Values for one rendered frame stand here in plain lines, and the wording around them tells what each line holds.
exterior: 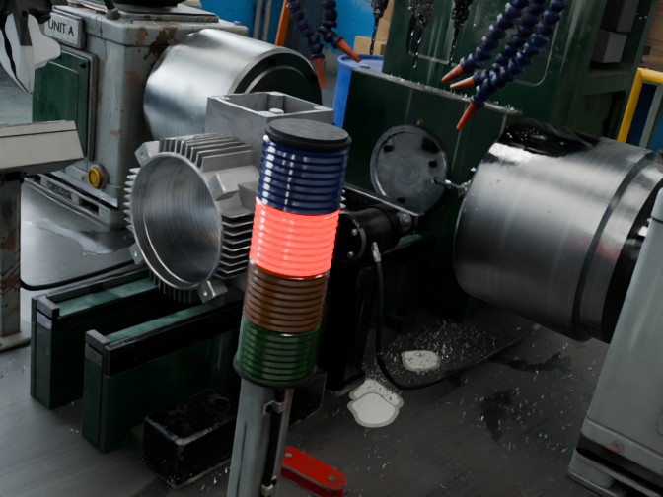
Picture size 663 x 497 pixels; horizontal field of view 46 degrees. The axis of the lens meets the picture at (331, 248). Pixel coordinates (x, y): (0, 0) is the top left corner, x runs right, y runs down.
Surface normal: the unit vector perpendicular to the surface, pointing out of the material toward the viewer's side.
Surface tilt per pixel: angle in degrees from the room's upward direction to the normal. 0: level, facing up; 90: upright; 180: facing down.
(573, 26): 90
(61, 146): 60
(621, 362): 90
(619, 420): 90
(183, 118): 92
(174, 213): 73
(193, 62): 47
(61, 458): 0
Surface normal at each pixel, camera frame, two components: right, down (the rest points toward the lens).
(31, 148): 0.74, -0.16
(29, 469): 0.15, -0.92
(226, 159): 0.76, 0.32
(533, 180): -0.42, -0.37
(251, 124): -0.63, 0.20
